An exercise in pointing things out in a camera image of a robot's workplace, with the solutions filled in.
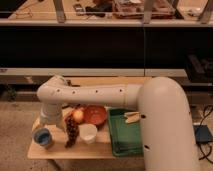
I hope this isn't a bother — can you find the white cup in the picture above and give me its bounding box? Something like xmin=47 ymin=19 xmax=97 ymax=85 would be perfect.
xmin=79 ymin=124 xmax=98 ymax=144

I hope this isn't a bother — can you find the wooden table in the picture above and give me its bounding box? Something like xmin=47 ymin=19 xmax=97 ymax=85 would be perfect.
xmin=27 ymin=77 xmax=150 ymax=169

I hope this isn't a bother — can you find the red tray on shelf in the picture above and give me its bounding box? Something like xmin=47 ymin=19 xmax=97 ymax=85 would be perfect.
xmin=112 ymin=0 xmax=175 ymax=19

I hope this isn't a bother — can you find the orange bowl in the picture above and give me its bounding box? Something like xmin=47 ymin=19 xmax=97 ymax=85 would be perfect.
xmin=84 ymin=105 xmax=107 ymax=126

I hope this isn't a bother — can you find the green plastic tray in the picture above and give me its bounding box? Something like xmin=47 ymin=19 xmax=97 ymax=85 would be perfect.
xmin=108 ymin=108 xmax=143 ymax=157

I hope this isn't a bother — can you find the bunch of dark grapes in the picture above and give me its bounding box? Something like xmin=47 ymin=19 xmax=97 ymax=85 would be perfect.
xmin=65 ymin=116 xmax=79 ymax=148

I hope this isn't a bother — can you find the blue plastic cup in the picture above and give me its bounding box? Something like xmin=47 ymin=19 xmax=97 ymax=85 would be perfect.
xmin=33 ymin=128 xmax=53 ymax=148

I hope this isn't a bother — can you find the yellow banana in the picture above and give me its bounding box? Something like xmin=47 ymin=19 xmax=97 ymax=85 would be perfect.
xmin=124 ymin=112 xmax=140 ymax=124

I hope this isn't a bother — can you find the black power box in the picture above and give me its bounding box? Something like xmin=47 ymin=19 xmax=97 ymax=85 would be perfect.
xmin=194 ymin=125 xmax=213 ymax=143

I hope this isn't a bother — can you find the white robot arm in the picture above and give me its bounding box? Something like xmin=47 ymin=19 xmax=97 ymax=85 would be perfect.
xmin=37 ymin=75 xmax=200 ymax=171

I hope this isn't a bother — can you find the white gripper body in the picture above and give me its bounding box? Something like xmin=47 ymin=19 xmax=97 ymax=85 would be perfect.
xmin=39 ymin=106 xmax=65 ymax=131

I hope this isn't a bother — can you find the black cable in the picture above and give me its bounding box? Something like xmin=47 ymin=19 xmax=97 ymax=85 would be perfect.
xmin=189 ymin=104 xmax=213 ymax=164

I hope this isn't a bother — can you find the yellow red apple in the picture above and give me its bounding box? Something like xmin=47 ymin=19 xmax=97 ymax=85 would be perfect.
xmin=73 ymin=110 xmax=84 ymax=123

